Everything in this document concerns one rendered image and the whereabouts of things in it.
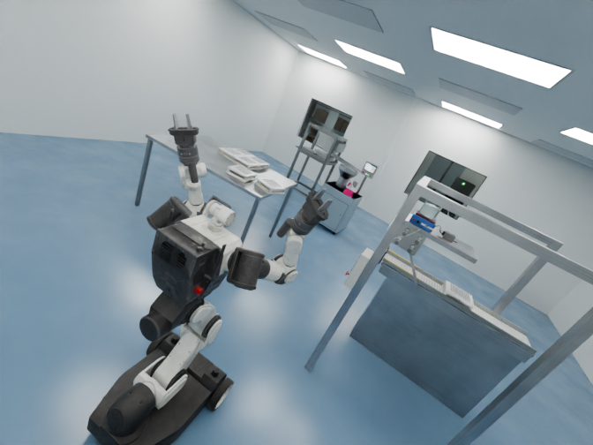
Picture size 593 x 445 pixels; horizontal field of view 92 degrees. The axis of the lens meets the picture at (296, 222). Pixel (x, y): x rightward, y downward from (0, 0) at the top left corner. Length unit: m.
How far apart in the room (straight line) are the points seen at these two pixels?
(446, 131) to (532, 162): 1.74
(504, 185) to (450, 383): 5.15
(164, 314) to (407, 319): 2.22
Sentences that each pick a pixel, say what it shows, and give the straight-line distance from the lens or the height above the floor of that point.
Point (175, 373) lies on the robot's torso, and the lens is 1.88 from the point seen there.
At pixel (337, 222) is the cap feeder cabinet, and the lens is 5.16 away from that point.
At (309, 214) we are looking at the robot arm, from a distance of 1.09.
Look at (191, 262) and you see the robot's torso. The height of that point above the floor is 1.25.
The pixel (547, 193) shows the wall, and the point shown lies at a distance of 7.73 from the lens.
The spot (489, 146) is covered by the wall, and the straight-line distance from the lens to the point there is 7.54.
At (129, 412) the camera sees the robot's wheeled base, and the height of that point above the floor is 0.35.
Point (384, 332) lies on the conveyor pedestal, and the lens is 3.11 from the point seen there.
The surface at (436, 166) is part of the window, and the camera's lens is 7.61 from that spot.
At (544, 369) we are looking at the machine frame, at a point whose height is 1.12.
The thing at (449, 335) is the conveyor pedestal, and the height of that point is 0.62.
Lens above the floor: 1.89
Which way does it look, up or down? 22 degrees down
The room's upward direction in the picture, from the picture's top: 25 degrees clockwise
